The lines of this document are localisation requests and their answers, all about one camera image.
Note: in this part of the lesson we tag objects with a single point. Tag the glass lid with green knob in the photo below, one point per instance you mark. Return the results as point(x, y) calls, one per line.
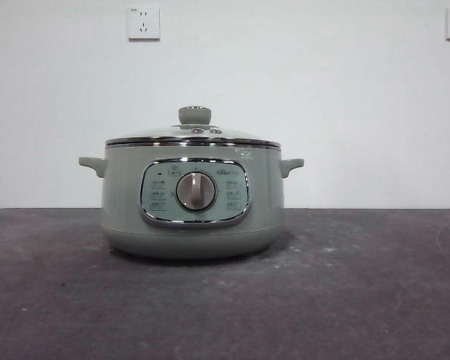
point(194, 114)

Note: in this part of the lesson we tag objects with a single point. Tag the pale green electric cooking pot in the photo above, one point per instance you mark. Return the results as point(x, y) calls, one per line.
point(127, 195)

